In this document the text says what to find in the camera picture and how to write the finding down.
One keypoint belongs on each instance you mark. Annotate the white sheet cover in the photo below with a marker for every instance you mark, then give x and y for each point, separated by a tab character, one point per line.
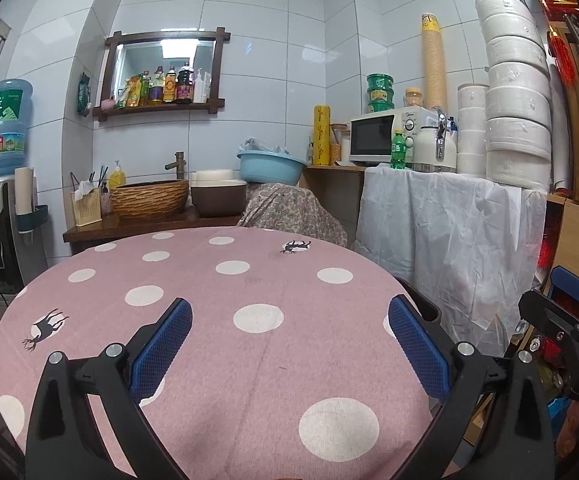
449	240

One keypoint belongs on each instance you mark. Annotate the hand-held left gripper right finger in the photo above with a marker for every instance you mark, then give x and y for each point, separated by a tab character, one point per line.
419	347

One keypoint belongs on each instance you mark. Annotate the wicker basket sink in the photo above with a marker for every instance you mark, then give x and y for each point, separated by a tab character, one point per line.
149	200

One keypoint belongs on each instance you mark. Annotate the green wall packet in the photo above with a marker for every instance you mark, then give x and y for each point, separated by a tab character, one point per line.
84	95

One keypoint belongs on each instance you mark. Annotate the tall stack of paper cups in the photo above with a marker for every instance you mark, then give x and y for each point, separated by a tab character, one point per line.
434	65

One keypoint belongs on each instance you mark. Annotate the blue water jug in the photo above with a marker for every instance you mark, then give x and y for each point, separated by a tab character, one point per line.
4	130

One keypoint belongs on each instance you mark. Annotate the dark wooden counter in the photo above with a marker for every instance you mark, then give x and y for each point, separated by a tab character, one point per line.
119	232

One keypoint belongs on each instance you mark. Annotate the paper cup dispenser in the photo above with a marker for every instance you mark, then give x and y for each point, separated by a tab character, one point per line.
32	210

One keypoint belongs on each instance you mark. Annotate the glass storage jar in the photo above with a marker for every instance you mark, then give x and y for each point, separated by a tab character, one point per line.
340	145

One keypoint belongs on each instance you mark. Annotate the green soda bottle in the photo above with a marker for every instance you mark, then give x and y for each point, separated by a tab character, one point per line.
398	152

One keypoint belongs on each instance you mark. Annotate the amber sauce bottle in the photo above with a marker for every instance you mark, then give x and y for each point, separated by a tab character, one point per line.
170	86

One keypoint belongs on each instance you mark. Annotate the stack of wrapped foam bowls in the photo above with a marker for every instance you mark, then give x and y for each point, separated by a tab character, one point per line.
517	110

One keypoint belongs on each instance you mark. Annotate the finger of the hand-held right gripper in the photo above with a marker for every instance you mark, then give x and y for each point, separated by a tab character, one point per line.
575	285

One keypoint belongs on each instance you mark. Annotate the red hanging decoration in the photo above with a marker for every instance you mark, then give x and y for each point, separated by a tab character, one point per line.
562	55

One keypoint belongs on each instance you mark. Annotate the stack of white paper containers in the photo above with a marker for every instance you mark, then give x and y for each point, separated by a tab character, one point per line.
472	130

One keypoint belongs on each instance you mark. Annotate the yellow soap dispenser bottle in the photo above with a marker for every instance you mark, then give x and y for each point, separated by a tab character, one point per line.
117	177

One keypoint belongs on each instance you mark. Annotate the light blue plastic basin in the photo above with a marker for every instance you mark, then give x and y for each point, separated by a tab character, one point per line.
269	167

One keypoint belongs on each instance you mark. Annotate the grey plastic bag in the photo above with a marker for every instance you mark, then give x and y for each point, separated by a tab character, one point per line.
262	146

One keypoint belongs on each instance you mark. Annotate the wooden framed mirror shelf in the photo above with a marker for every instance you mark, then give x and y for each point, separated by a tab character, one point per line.
107	80

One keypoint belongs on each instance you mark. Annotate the light wooden shelf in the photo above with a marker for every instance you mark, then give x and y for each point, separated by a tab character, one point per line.
337	195

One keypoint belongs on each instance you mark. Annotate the bronze faucet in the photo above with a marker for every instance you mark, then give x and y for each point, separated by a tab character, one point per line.
177	165

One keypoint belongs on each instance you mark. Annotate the chopstick holder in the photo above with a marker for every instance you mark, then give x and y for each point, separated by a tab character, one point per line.
105	195

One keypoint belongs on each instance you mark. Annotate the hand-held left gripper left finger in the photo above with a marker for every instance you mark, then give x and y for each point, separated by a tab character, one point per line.
162	350

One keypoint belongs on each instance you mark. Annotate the yellow refill pouch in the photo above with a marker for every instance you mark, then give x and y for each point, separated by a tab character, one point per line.
133	92

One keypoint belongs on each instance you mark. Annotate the white lotion bottle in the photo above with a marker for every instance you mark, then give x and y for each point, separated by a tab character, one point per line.
200	87

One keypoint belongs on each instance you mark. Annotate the dark soy sauce bottle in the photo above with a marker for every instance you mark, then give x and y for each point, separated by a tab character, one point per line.
183	85

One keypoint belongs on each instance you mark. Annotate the small pink pot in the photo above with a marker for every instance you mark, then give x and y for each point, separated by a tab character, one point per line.
108	104

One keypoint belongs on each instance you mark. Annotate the white microwave oven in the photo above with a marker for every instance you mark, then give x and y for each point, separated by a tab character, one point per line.
372	135

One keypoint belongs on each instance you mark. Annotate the floral cloth cover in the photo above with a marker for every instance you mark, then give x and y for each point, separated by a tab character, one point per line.
294	210

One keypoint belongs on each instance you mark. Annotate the beige utensil holder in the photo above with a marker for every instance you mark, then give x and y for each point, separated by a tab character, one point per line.
87	207

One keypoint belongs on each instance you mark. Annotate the brown basin with white lid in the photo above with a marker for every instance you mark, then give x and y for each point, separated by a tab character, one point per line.
219	197

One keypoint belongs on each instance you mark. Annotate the small green bottle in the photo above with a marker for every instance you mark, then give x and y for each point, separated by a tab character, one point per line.
145	90

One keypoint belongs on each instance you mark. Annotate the pink polka dot tablecloth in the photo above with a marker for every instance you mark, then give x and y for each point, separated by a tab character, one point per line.
269	360

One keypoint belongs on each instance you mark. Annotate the yellow plastic wrap roll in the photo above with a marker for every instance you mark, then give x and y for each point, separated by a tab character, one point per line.
321	135

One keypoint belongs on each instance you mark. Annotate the yellow oil bottle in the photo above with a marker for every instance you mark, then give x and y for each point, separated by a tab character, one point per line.
157	87

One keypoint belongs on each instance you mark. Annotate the jar with orange lid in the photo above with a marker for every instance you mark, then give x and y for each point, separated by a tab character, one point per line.
413	97

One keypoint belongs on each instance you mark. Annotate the stack of green noodle bowls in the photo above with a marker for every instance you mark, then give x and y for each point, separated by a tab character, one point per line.
380	92

